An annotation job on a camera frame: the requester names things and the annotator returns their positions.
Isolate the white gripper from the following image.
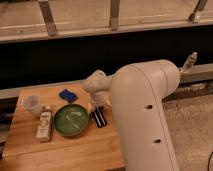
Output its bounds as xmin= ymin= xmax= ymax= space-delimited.
xmin=86 ymin=92 xmax=110 ymax=113

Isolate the black striped eraser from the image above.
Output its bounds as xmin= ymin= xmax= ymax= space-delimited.
xmin=91 ymin=107 xmax=107 ymax=128

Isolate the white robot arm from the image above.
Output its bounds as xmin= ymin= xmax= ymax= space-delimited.
xmin=83 ymin=60 xmax=180 ymax=171

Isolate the green ceramic bowl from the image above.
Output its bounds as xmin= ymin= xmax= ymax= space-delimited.
xmin=53 ymin=104 xmax=89 ymax=137

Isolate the white ceramic cup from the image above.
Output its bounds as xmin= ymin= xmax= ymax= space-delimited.
xmin=22 ymin=95 xmax=43 ymax=117

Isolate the blue sponge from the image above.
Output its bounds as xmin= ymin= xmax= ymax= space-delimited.
xmin=59 ymin=89 xmax=77 ymax=103

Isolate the wooden table board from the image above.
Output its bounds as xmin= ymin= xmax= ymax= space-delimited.
xmin=0 ymin=84 xmax=123 ymax=171

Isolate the small cream bottle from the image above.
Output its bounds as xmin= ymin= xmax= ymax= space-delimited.
xmin=36 ymin=106 xmax=52 ymax=142

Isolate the middle metal railing post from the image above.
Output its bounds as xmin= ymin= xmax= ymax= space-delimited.
xmin=110 ymin=0 xmax=120 ymax=30

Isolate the metal railing post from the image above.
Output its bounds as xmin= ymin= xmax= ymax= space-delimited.
xmin=110 ymin=0 xmax=120 ymax=30
xmin=38 ymin=0 xmax=57 ymax=36
xmin=189 ymin=0 xmax=208 ymax=23

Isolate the left metal railing post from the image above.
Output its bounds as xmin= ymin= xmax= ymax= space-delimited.
xmin=38 ymin=0 xmax=57 ymax=36

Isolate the right metal railing post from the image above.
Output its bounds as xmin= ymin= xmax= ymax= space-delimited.
xmin=189 ymin=0 xmax=208 ymax=23

